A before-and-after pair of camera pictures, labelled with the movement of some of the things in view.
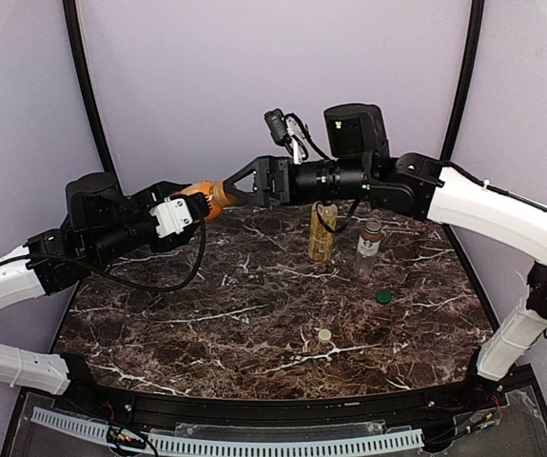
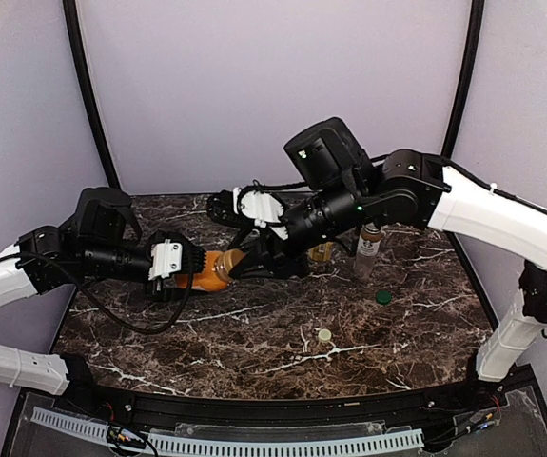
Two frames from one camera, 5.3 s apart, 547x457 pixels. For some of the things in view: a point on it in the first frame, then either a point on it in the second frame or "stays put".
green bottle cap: (383, 296) stays put
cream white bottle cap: (324, 334) stays put
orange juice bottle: (205, 188) to (205, 281)
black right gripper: (280, 180) to (263, 241)
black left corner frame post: (79, 49) stays put
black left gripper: (197, 208) to (189, 260)
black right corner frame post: (464, 81) stays put
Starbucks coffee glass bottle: (368, 248) stays put
